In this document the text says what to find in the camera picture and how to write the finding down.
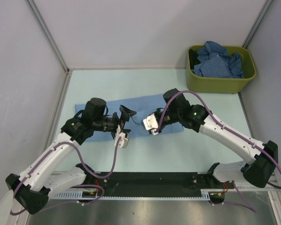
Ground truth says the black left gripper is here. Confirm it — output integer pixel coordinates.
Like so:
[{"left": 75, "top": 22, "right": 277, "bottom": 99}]
[{"left": 93, "top": 105, "right": 136, "bottom": 138}]

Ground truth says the light blue long sleeve shirt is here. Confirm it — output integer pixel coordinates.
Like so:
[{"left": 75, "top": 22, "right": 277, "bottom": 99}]
[{"left": 74, "top": 93, "right": 184, "bottom": 143}]

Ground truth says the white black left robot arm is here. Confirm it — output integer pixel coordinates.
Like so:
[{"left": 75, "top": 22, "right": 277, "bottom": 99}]
[{"left": 6, "top": 97, "right": 136, "bottom": 215}]

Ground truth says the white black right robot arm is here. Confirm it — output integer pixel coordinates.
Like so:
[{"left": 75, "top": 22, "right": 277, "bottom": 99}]
[{"left": 143, "top": 89, "right": 278, "bottom": 188}]

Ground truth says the green plastic bin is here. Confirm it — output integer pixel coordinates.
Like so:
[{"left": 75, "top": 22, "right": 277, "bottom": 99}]
[{"left": 185, "top": 41, "right": 257, "bottom": 94}]

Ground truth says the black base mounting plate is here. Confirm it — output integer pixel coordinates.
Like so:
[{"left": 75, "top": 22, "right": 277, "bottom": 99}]
[{"left": 82, "top": 172, "right": 234, "bottom": 197}]

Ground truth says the blue checkered shirt in bin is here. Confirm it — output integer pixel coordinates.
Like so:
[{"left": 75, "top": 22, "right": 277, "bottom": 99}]
[{"left": 192, "top": 41, "right": 244, "bottom": 79}]

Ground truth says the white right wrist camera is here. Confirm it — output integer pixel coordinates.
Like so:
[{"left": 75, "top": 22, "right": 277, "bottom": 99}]
[{"left": 142, "top": 114, "right": 159, "bottom": 135}]

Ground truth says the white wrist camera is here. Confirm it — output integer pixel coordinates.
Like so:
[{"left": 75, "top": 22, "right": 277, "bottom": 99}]
[
  {"left": 142, "top": 114, "right": 159, "bottom": 135},
  {"left": 114, "top": 125, "right": 131, "bottom": 148}
]

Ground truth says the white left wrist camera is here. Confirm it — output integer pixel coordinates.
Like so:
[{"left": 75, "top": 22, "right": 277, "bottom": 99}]
[{"left": 114, "top": 125, "right": 131, "bottom": 148}]

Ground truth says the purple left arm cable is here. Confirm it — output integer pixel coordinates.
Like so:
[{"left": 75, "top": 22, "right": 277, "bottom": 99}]
[{"left": 9, "top": 140, "right": 122, "bottom": 216}]

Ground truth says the white slotted cable duct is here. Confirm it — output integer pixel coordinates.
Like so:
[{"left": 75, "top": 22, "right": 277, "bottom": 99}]
[{"left": 51, "top": 189, "right": 210, "bottom": 201}]

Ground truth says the aluminium frame post left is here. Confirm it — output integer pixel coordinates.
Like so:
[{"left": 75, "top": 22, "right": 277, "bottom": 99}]
[{"left": 25, "top": 0, "right": 70, "bottom": 74}]

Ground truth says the aluminium frame post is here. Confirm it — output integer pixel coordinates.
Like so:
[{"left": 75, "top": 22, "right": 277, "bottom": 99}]
[
  {"left": 242, "top": 0, "right": 274, "bottom": 49},
  {"left": 25, "top": 0, "right": 70, "bottom": 74}
]

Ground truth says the aluminium frame post right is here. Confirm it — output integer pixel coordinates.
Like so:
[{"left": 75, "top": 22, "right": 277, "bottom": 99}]
[{"left": 242, "top": 0, "right": 274, "bottom": 49}]

